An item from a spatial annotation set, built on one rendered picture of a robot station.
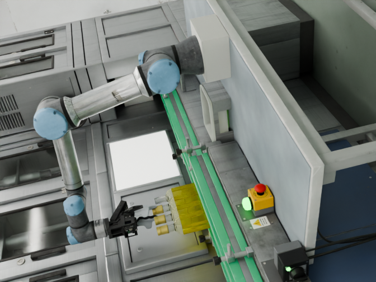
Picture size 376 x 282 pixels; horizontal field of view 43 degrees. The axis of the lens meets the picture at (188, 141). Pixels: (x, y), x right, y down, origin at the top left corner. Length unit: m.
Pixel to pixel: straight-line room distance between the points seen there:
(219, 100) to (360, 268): 0.84
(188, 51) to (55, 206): 1.06
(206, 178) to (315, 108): 1.06
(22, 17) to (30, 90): 2.81
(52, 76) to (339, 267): 1.80
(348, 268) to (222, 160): 0.65
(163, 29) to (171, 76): 1.32
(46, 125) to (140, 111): 1.25
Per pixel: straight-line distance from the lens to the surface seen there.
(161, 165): 2.39
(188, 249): 1.98
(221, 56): 1.81
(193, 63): 1.81
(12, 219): 2.46
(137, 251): 2.02
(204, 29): 1.83
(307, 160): 1.27
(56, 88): 2.77
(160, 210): 1.97
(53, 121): 1.70
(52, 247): 2.22
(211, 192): 1.82
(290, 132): 1.34
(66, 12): 5.49
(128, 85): 1.69
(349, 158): 1.34
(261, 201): 1.64
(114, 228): 1.94
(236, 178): 1.84
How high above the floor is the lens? 1.16
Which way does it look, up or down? 6 degrees down
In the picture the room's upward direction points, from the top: 103 degrees counter-clockwise
